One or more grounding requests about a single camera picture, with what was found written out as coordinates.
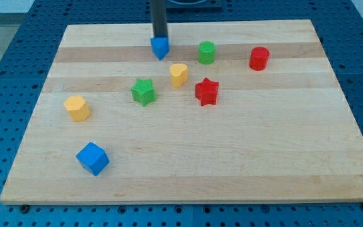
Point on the red star block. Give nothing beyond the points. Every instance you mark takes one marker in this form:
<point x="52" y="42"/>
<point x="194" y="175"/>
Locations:
<point x="207" y="91"/>

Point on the green star block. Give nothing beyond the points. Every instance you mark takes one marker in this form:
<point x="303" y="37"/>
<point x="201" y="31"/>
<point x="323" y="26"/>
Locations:
<point x="143" y="91"/>

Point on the yellow hexagon block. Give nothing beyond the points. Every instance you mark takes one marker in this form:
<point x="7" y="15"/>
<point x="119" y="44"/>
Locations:
<point x="77" y="108"/>

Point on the yellow heart block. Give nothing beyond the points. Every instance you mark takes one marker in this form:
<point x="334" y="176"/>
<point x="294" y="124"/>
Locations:
<point x="179" y="74"/>

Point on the wooden board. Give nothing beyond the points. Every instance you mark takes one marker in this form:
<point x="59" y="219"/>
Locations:
<point x="285" y="134"/>

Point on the green cylinder block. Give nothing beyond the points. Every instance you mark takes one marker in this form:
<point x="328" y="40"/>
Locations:
<point x="206" y="52"/>

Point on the blue triangle block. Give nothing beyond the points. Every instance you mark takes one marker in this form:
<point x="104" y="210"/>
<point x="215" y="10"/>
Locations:
<point x="160" y="46"/>

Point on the red cylinder block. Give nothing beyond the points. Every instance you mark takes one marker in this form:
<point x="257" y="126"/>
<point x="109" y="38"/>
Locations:
<point x="259" y="58"/>

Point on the blue cube block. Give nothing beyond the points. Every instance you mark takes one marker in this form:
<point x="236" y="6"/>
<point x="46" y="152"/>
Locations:
<point x="93" y="158"/>

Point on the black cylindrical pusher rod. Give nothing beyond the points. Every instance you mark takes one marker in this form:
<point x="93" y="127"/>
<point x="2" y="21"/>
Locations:
<point x="159" y="18"/>

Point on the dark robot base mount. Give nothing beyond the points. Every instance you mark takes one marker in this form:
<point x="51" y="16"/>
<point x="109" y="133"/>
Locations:
<point x="193" y="4"/>

